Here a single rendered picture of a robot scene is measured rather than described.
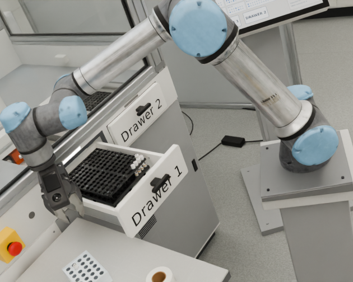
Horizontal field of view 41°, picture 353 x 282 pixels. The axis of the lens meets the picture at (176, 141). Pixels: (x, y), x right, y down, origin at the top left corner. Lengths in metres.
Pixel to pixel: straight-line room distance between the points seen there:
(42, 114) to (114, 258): 0.48
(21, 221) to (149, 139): 0.60
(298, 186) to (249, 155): 1.46
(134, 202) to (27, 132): 0.34
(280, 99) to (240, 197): 1.46
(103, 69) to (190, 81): 2.13
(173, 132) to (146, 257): 0.71
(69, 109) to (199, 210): 1.17
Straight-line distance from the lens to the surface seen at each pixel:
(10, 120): 1.15
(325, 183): 1.34
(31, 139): 1.17
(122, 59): 1.18
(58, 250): 1.50
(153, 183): 1.31
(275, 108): 1.13
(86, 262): 1.36
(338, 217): 1.49
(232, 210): 2.48
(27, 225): 1.50
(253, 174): 2.60
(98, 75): 1.20
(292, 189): 1.35
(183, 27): 1.00
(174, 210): 2.00
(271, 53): 2.06
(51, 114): 1.13
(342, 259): 1.63
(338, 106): 3.07
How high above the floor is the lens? 1.69
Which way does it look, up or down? 33 degrees down
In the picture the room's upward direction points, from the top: 20 degrees counter-clockwise
